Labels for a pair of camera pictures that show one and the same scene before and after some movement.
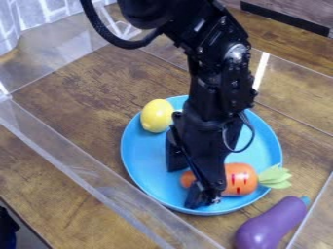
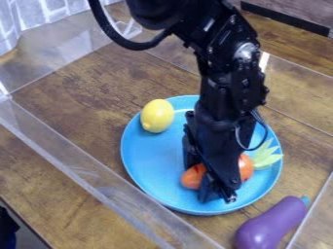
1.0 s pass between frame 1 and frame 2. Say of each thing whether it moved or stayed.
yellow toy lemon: stayed
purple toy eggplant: stayed
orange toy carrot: moved
